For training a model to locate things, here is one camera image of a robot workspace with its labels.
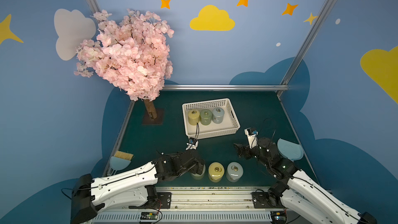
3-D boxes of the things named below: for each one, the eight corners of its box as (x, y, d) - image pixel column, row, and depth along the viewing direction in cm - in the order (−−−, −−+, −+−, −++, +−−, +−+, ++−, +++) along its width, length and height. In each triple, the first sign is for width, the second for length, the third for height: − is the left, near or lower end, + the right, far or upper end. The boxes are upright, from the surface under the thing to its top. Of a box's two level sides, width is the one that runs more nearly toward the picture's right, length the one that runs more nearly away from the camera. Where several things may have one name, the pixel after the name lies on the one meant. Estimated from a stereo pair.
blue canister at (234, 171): (226, 182, 81) (229, 178, 75) (225, 166, 86) (227, 161, 80) (241, 182, 81) (245, 178, 75) (239, 166, 86) (242, 161, 80)
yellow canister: (208, 182, 81) (209, 178, 74) (208, 167, 86) (209, 162, 79) (223, 182, 81) (225, 178, 74) (221, 167, 86) (223, 162, 79)
